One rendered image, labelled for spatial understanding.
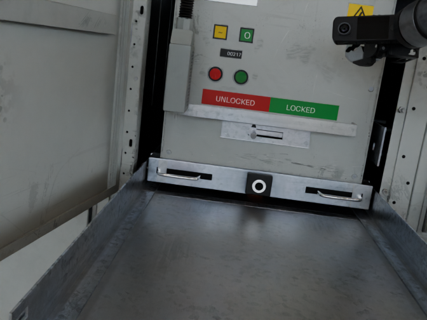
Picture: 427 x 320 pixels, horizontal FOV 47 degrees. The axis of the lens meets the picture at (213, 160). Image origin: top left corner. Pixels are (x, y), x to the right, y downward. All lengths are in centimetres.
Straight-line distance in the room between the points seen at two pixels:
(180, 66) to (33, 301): 62
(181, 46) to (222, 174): 33
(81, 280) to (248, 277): 26
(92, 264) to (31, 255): 51
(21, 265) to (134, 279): 59
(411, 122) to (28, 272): 98
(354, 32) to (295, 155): 38
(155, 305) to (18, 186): 33
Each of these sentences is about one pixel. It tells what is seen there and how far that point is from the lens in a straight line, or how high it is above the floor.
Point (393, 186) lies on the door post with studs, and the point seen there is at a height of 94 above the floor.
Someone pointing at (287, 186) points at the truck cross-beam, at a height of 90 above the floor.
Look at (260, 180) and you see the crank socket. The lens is 116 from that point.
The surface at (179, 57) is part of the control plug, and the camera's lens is 106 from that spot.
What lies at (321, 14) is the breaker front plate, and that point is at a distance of 118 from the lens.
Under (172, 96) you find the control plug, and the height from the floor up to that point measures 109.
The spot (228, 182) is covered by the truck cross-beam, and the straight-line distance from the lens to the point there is 119.
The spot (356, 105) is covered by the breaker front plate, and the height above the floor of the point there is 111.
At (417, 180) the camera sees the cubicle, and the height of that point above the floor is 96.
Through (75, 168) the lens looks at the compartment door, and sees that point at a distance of 104.
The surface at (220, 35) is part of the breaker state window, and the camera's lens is 116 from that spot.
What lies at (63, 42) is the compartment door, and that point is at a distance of 94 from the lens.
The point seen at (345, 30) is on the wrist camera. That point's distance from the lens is 92.
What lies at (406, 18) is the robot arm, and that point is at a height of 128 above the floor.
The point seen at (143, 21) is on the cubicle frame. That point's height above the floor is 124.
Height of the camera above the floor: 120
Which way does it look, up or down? 13 degrees down
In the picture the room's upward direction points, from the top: 7 degrees clockwise
